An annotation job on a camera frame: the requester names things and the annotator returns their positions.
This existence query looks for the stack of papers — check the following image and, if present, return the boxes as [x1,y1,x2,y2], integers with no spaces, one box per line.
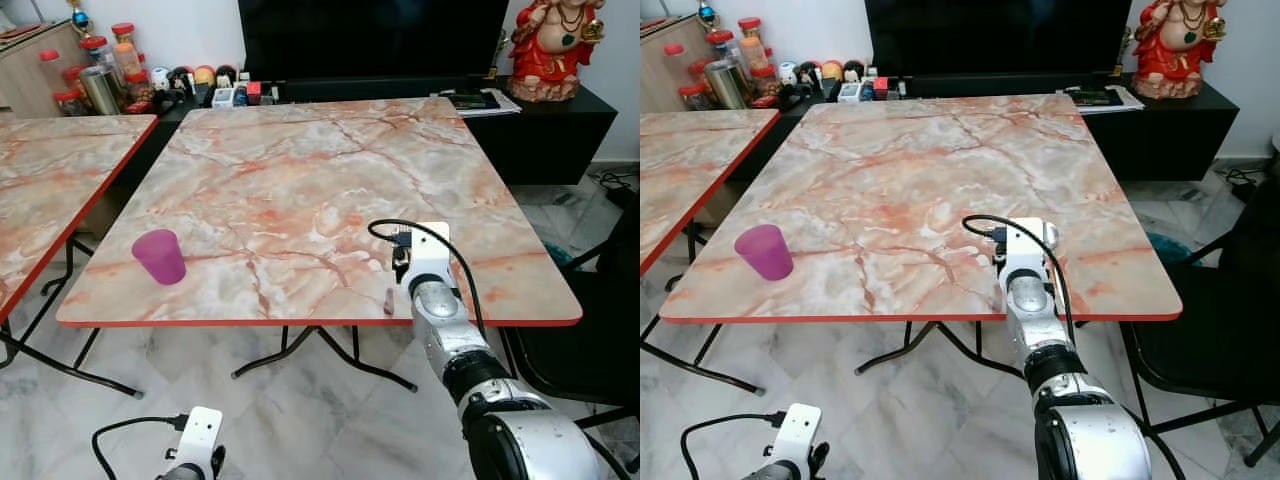
[431,87,522,118]
[1059,84,1147,114]

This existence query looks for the black chair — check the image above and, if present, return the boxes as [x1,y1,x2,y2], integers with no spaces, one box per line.
[498,190,641,473]
[1118,175,1280,468]

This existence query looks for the purple plastic cup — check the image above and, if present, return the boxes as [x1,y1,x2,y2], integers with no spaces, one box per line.
[733,223,796,283]
[131,228,189,287]

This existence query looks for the black flat television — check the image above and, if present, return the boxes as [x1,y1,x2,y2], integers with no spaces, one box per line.
[864,0,1137,78]
[236,0,512,83]

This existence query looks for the red and gold statue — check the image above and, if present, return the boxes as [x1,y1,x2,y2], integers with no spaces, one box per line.
[506,0,609,104]
[1131,0,1230,101]

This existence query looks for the light wooden cabinet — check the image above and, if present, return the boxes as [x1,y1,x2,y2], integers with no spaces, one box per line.
[640,14,717,114]
[0,20,93,119]

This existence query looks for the tall orange red-lidded jar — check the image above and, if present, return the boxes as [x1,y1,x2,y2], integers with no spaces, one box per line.
[737,16,767,70]
[109,21,142,75]

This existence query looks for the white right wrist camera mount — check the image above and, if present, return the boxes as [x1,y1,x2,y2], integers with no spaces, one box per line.
[1002,216,1050,278]
[403,221,452,291]

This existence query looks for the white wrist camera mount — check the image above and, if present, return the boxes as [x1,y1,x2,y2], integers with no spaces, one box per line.
[179,406,224,477]
[1002,216,1050,278]
[403,221,452,291]
[777,402,824,473]

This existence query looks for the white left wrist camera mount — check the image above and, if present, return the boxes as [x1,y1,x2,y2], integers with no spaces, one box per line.
[777,402,824,473]
[179,406,224,477]

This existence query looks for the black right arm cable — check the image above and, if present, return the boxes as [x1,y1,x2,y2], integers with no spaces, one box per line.
[961,213,1078,347]
[367,218,487,339]

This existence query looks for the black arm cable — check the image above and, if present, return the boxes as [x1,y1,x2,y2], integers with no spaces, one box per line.
[961,213,1078,347]
[367,218,487,339]
[680,411,791,480]
[91,414,191,480]

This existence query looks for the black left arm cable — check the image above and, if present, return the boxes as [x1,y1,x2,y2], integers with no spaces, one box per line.
[91,414,191,480]
[680,411,791,480]

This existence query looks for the black floor cables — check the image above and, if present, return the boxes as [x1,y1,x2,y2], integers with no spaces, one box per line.
[1221,164,1265,203]
[594,168,641,206]

